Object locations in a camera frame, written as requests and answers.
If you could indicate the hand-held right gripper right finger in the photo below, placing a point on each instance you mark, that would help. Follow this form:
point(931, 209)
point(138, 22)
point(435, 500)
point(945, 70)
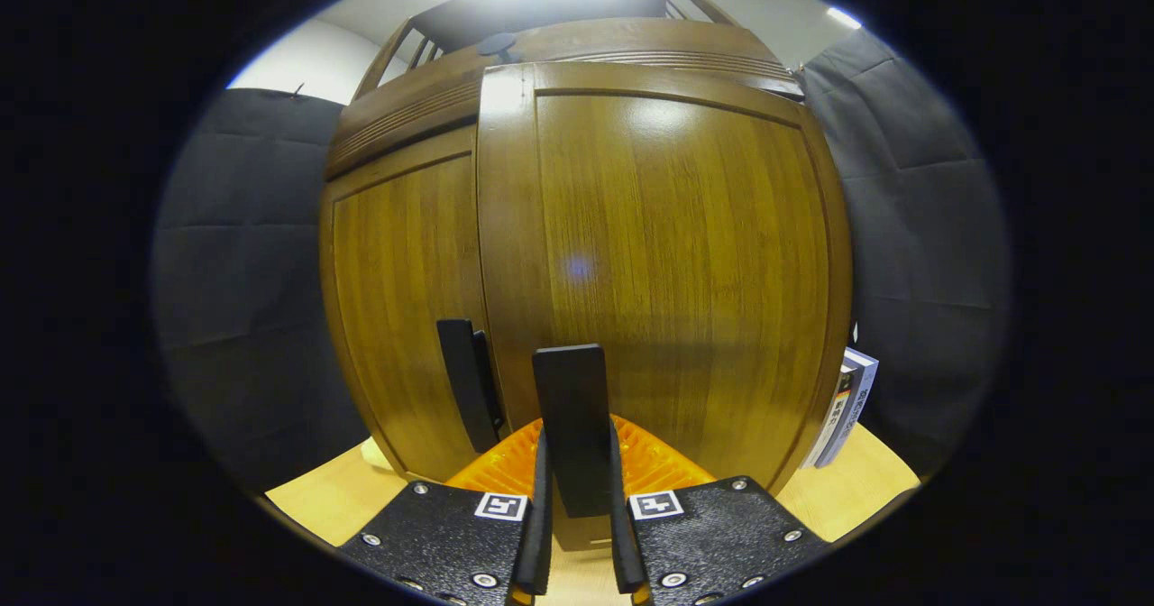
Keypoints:
point(712, 534)

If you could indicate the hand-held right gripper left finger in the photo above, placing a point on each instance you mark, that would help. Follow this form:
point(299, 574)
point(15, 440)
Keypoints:
point(442, 543)

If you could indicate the wooden shoe cabinet door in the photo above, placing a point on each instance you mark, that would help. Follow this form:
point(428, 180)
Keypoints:
point(685, 272)
point(406, 299)

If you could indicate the wooden double-door shoe cabinet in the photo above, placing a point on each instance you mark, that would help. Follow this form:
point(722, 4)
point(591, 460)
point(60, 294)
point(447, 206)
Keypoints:
point(541, 15)

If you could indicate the wooden cabinet drawer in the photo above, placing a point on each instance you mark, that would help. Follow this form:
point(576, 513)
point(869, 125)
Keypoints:
point(631, 42)

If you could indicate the pale yellow plush toy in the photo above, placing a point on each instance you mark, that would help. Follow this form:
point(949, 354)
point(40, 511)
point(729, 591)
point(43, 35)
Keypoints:
point(376, 453)

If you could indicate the black and white book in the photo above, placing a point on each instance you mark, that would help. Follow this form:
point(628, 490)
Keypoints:
point(834, 417)

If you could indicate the blue-grey book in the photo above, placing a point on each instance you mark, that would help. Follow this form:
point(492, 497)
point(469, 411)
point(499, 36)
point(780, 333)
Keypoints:
point(858, 399)

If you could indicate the black round drawer knob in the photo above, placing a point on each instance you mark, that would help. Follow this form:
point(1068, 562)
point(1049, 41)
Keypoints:
point(496, 44)

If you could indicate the small ceiling light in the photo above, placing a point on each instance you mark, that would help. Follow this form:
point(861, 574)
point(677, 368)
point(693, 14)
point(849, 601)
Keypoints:
point(844, 17)

